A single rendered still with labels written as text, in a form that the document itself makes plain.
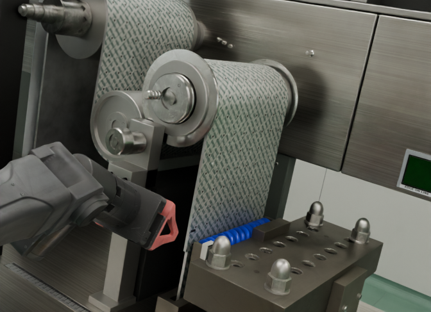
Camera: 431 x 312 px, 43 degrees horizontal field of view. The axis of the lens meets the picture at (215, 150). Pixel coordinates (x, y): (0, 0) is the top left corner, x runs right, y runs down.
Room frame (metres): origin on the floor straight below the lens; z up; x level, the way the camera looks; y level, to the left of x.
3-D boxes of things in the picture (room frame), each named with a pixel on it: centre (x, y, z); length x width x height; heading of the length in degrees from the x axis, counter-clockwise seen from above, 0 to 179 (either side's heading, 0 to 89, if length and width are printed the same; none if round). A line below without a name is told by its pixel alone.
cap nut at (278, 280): (0.72, -0.12, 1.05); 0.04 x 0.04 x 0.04
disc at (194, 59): (0.84, 0.07, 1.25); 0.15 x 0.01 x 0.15; 57
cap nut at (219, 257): (0.76, -0.04, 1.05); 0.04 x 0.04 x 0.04
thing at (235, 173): (0.90, -0.05, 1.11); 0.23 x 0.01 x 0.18; 147
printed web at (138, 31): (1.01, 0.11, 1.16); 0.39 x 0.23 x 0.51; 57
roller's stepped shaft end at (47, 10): (0.90, 0.32, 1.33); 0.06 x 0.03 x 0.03; 147
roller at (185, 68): (0.94, 0.00, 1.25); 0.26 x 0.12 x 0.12; 147
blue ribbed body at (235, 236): (0.89, -0.07, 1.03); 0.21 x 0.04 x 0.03; 147
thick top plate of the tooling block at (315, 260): (0.87, -0.17, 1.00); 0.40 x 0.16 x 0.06; 147
